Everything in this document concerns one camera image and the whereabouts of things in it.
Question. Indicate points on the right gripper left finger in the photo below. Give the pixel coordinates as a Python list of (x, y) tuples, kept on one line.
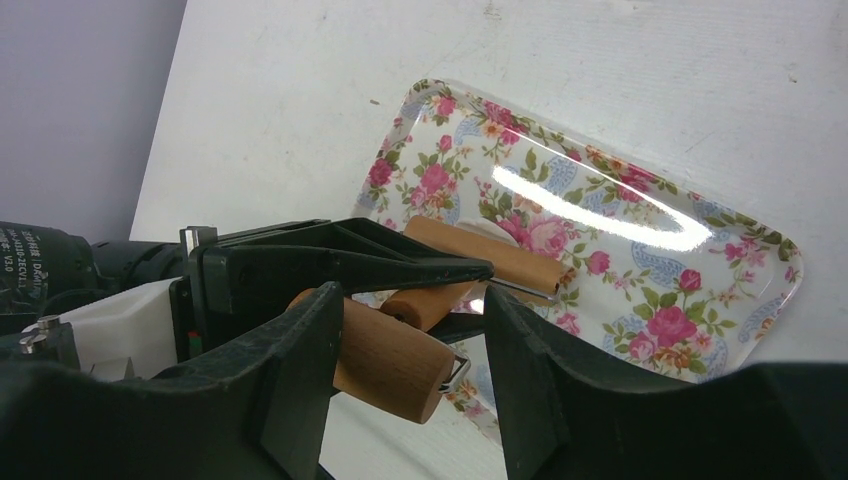
[(254, 408)]

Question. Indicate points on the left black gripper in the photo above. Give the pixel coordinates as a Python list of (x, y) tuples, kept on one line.
[(267, 268)]

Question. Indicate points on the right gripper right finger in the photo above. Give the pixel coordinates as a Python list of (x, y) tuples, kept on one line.
[(568, 410)]

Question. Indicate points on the floral pattern tray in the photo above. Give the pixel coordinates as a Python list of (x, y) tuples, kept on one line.
[(654, 274)]

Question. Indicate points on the white dough piece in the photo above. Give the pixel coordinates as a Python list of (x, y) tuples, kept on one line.
[(484, 228)]

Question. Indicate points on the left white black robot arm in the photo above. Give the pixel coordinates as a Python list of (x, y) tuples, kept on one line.
[(45, 271)]

